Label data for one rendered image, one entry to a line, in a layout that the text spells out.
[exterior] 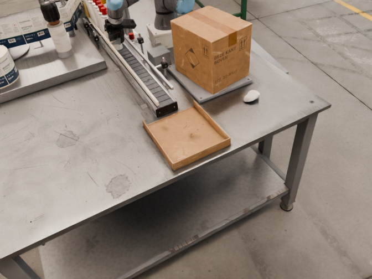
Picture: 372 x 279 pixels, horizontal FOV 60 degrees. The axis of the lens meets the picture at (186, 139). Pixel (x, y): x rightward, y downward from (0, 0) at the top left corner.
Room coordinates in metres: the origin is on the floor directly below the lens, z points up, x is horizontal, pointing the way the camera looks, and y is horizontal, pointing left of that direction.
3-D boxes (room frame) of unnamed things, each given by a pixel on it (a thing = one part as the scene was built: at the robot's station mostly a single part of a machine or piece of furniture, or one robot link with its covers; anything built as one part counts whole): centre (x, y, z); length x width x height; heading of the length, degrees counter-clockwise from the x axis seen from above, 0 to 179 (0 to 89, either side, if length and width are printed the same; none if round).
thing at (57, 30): (1.73, 0.63, 1.03); 0.09 x 0.09 x 0.30
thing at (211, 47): (1.43, -0.17, 0.99); 0.30 x 0.24 x 0.27; 33
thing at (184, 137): (1.00, 0.00, 0.85); 0.30 x 0.26 x 0.04; 24
